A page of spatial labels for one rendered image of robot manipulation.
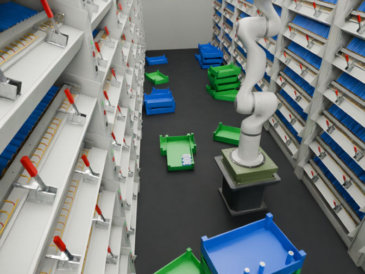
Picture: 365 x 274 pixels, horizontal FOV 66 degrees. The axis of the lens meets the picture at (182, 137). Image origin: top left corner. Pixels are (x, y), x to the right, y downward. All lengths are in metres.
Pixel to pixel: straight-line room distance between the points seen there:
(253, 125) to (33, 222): 1.30
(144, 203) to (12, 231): 1.54
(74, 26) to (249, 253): 0.94
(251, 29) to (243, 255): 1.05
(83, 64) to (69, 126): 0.21
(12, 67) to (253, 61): 1.22
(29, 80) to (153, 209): 1.54
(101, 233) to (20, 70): 0.60
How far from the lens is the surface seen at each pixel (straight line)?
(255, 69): 1.55
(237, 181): 1.71
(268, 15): 1.58
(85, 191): 0.83
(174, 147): 2.35
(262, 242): 1.20
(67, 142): 0.68
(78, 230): 0.74
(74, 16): 0.83
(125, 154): 1.60
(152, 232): 1.82
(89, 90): 0.89
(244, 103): 1.53
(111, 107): 1.20
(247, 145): 1.67
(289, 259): 1.13
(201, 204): 1.96
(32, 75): 0.52
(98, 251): 0.93
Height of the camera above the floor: 1.41
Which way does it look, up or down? 33 degrees down
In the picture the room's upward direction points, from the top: 1 degrees counter-clockwise
